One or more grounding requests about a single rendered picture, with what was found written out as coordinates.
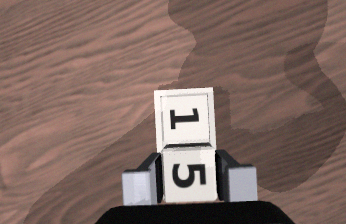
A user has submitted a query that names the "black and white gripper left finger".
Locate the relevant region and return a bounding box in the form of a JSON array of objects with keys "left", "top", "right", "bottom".
[{"left": 121, "top": 152, "right": 163, "bottom": 206}]

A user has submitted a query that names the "white and grey cube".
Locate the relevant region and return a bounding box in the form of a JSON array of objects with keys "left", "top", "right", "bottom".
[
  {"left": 160, "top": 93, "right": 209, "bottom": 142},
  {"left": 161, "top": 142, "right": 217, "bottom": 203}
]

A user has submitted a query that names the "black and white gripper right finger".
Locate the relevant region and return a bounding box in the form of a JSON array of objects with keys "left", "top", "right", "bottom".
[{"left": 215, "top": 149, "right": 258, "bottom": 202}]

